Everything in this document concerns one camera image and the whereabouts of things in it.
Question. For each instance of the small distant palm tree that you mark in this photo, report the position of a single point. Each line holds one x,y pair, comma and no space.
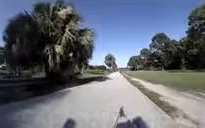
110,61

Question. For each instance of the pale grey paved path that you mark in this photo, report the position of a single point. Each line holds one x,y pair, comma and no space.
96,100

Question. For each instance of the large palm tree cluster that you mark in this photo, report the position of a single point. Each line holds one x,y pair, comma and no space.
53,36

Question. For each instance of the grass strip beside path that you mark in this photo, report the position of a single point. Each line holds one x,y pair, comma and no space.
150,95

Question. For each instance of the robot's own part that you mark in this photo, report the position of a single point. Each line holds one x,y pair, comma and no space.
136,122
69,124

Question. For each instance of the green grass field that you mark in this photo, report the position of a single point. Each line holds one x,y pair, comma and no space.
176,79

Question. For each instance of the row of trees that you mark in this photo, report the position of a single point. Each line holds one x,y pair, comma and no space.
183,50

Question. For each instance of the dark shaded grass verge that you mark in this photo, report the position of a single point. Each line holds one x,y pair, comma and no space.
20,88

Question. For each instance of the pale sandy dirt track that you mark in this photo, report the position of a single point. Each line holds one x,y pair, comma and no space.
186,106

